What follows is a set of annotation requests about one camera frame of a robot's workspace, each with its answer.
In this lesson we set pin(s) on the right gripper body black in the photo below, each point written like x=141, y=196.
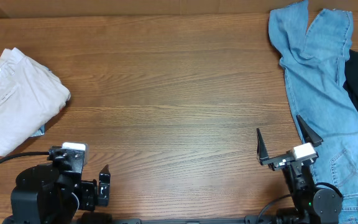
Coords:
x=277, y=160

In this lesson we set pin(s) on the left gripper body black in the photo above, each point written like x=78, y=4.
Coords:
x=87, y=194

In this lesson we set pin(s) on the black printed jersey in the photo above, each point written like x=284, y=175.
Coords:
x=64, y=105

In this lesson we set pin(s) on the blue denim jeans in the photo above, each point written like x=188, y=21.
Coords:
x=313, y=57

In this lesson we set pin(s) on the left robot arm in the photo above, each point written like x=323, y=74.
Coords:
x=55, y=191

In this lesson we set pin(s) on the beige shorts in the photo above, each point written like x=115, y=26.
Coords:
x=19, y=113

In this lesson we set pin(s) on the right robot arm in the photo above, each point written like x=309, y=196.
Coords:
x=314, y=202

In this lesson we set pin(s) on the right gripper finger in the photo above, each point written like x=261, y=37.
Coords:
x=307, y=134
x=262, y=153

